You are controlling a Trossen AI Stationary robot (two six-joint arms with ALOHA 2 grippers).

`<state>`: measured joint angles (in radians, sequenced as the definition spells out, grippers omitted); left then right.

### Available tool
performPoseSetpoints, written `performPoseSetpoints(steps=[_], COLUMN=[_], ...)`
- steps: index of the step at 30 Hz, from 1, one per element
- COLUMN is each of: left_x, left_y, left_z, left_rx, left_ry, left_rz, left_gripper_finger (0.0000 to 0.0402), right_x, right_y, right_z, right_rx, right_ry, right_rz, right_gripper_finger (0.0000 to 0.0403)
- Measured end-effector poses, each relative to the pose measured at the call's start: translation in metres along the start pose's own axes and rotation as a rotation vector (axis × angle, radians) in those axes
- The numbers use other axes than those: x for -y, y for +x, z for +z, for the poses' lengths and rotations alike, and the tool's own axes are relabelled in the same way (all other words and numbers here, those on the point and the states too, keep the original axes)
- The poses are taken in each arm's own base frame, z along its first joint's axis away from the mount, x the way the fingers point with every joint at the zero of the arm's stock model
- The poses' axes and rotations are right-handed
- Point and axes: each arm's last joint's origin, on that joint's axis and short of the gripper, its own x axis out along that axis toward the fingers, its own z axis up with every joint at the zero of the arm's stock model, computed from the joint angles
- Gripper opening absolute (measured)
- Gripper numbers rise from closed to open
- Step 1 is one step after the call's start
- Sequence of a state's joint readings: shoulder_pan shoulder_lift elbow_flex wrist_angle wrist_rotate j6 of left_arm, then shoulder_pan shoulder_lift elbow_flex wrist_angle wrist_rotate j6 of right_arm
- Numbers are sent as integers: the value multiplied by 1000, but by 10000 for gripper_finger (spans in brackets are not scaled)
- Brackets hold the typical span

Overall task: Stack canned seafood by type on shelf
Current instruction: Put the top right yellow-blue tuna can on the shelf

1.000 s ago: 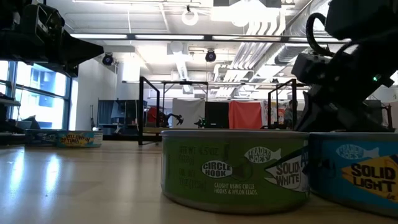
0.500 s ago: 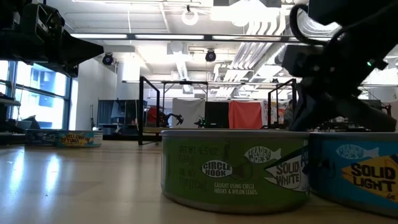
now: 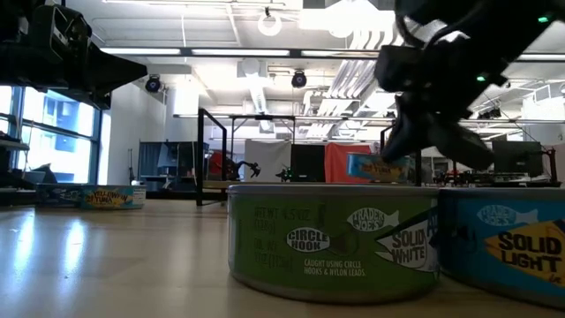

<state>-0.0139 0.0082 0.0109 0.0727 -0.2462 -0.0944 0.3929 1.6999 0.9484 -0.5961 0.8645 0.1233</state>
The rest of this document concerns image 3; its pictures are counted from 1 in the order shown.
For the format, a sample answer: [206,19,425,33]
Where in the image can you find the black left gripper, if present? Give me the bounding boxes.
[0,4,149,96]

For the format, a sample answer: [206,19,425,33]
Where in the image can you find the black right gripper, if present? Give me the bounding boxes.
[381,43,509,172]

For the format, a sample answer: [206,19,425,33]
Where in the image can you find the light blue yellowfin tuna can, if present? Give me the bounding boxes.
[346,152,412,185]
[436,187,565,309]
[80,184,147,210]

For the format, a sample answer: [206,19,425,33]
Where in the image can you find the dark blue skipjack tuna can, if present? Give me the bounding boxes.
[35,183,89,208]

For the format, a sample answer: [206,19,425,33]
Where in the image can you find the green tuna can silver lid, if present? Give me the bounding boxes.
[227,183,441,306]

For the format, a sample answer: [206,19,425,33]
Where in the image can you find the round black ceiling spotlight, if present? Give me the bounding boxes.
[290,69,309,89]
[144,73,163,94]

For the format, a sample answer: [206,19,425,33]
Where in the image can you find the black ceiling stage light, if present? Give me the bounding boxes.
[476,105,503,121]

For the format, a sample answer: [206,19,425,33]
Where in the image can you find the cluttered background workbench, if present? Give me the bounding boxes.
[421,170,562,188]

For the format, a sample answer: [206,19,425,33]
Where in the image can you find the black background monitor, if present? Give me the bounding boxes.
[492,140,545,178]

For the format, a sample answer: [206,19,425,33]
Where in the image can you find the large window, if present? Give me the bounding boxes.
[0,83,103,186]

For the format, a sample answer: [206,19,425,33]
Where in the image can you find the orange hanging cloth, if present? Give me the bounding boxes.
[324,141,373,185]

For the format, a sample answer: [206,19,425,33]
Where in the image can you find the dark blue partition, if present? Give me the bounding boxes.
[138,140,200,187]

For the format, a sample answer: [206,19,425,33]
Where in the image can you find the black square screen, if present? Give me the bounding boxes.
[290,143,327,183]

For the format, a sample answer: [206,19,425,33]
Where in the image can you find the red cloth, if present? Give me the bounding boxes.
[207,149,227,178]

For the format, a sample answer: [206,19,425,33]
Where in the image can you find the round white ceiling lamp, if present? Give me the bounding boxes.
[257,11,283,38]

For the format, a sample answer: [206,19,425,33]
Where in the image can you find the white hanging cloth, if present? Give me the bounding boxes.
[244,139,292,182]

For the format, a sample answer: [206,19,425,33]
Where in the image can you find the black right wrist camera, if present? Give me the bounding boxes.
[374,43,438,95]

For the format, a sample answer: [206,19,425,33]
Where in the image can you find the black background table frame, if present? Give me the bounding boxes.
[228,113,298,149]

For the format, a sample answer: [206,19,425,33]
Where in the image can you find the black aluminium table frame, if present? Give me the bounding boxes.
[0,187,230,208]

